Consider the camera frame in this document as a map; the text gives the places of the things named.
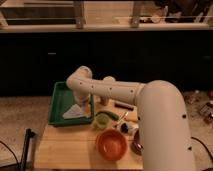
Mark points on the black rectangular block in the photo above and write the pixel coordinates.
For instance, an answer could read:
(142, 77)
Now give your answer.
(123, 106)

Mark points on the dark brown bowl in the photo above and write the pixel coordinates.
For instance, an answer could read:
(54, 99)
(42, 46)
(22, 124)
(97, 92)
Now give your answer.
(136, 147)

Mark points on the green plastic tray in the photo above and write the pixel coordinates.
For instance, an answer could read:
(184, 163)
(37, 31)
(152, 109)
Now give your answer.
(61, 101)

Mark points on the green cucumber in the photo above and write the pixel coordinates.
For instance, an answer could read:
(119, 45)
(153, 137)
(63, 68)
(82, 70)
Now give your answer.
(112, 115)

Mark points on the orange bowl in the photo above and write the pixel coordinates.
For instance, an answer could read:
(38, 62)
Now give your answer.
(111, 145)

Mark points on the white towel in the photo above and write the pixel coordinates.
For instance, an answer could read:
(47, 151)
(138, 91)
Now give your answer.
(75, 111)

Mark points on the black clamp stand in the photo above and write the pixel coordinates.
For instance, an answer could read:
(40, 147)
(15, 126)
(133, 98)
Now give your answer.
(28, 138)

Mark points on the small metal cup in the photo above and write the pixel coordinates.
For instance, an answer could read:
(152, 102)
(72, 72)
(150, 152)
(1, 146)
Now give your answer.
(104, 101)

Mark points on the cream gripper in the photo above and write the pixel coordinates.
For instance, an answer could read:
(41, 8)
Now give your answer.
(85, 107)

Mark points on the dish brush with handle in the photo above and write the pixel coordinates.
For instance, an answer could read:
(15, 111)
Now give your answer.
(128, 128)

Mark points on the metal spoon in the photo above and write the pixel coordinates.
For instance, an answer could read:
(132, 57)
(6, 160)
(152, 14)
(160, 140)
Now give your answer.
(120, 120)

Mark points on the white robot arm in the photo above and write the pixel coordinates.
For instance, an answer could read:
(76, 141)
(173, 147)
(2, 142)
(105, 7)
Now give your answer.
(162, 114)

